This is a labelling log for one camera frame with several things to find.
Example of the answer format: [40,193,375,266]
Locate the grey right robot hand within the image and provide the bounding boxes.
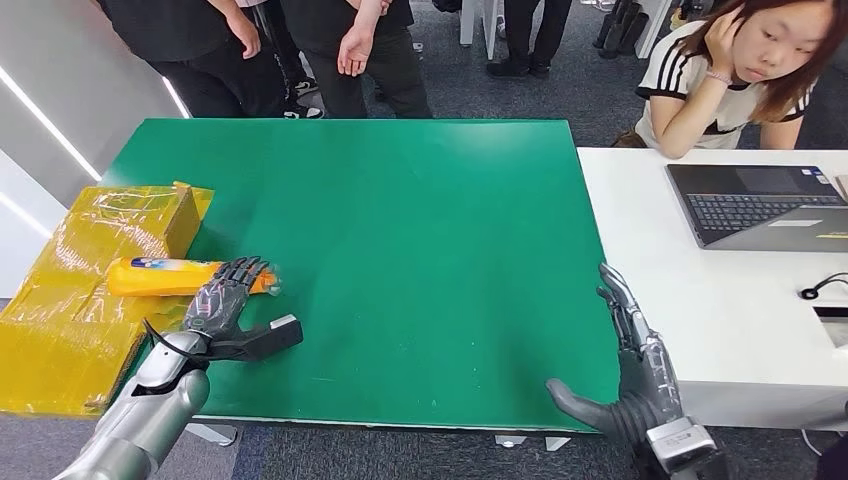
[546,263,687,445]

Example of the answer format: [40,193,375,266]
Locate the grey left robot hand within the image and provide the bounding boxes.
[182,256,273,340]

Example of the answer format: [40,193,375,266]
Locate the orange plastic bottle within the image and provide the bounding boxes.
[105,256,283,298]

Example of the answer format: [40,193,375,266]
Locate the white desk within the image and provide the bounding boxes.
[576,146,848,432]

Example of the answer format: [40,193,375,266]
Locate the yellow taped cardboard box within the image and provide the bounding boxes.
[0,182,215,419]

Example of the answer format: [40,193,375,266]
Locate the green table mat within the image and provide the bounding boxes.
[99,119,622,435]

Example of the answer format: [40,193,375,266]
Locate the grey device on desk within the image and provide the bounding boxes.
[813,305,848,349]

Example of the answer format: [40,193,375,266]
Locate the dark grey laptop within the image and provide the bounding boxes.
[665,163,848,254]

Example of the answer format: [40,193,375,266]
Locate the standing person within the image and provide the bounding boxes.
[485,0,574,79]
[278,0,435,121]
[95,0,299,121]

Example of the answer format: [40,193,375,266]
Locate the seated person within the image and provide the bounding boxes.
[610,0,848,160]

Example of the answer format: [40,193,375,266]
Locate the black equipment legs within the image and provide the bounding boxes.
[598,0,651,60]

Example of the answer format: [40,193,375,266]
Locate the white table legs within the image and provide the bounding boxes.
[458,0,499,61]

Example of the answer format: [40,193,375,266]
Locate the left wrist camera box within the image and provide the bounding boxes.
[210,314,305,363]

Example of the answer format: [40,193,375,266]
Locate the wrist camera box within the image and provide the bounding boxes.
[210,314,305,363]
[643,415,725,480]

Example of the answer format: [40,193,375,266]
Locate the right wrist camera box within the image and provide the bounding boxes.
[643,415,725,480]

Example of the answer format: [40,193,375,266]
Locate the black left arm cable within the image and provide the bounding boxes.
[141,318,215,363]

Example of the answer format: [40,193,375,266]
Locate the black cable on desk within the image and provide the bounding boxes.
[799,272,848,301]

